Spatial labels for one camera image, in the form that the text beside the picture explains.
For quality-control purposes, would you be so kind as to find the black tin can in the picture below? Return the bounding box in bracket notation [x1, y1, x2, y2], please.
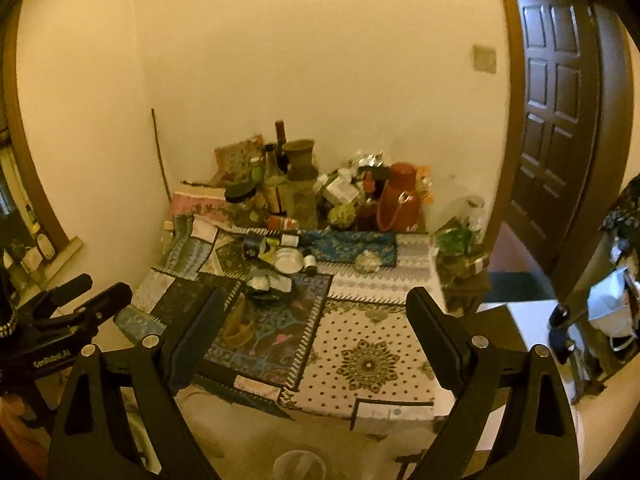
[243, 234, 269, 260]

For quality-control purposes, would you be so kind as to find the brown wooden door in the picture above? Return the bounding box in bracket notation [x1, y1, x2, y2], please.
[504, 0, 601, 273]

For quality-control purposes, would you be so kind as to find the green plastic bag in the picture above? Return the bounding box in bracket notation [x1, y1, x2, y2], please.
[433, 219, 482, 262]

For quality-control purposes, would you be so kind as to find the clear glass jar white lid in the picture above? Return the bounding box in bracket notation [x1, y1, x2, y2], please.
[460, 197, 487, 242]

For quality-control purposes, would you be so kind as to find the pink cloth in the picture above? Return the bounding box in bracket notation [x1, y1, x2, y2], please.
[167, 182, 232, 226]

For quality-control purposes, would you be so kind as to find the crumpled white paper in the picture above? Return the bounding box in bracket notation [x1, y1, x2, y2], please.
[353, 250, 382, 274]

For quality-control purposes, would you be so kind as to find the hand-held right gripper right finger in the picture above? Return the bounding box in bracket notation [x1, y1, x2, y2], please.
[405, 287, 593, 480]

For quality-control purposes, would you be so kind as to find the beige wall switch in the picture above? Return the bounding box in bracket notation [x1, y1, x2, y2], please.
[472, 44, 498, 74]

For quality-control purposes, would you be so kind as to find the patchwork printed tablecloth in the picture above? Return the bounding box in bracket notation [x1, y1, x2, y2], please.
[115, 210, 447, 431]

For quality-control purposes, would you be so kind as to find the thin wooden stick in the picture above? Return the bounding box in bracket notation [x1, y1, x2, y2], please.
[150, 108, 171, 202]

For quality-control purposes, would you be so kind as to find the wooden window frame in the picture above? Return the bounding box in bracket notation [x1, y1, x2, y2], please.
[0, 5, 71, 263]

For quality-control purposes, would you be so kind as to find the white labelled box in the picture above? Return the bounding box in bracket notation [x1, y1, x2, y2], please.
[322, 175, 362, 207]

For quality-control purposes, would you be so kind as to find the dark doormat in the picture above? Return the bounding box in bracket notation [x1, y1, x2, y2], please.
[486, 270, 557, 302]

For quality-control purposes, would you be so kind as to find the dark wine bottle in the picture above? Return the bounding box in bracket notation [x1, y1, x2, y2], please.
[273, 120, 290, 175]

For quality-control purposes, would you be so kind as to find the floral printed box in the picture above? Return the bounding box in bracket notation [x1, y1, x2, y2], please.
[215, 135, 266, 187]

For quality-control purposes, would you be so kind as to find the dark patterned cloth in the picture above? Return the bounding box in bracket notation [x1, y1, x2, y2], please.
[600, 179, 640, 242]

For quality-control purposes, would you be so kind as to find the glass jar black lid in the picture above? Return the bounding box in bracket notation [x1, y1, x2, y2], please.
[224, 181, 259, 226]

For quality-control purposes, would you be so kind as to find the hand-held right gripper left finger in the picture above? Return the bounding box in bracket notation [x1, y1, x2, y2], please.
[47, 287, 228, 480]

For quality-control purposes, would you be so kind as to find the white metal bowl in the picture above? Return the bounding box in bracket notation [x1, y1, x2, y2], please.
[273, 247, 305, 274]

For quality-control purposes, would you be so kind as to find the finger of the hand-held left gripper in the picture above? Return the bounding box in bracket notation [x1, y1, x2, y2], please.
[64, 282, 134, 334]
[47, 274, 94, 307]

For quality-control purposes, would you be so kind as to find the green bumpy fruit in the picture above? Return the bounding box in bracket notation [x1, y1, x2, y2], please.
[327, 202, 359, 231]

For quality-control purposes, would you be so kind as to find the crumpled silver foil wrapping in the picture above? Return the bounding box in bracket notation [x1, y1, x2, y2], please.
[349, 149, 389, 172]

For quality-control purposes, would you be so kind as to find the olive ceramic vase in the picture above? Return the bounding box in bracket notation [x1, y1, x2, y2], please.
[282, 139, 321, 231]

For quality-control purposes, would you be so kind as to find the clear glass bottle dark cap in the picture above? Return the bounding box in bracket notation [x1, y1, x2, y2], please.
[262, 144, 286, 216]

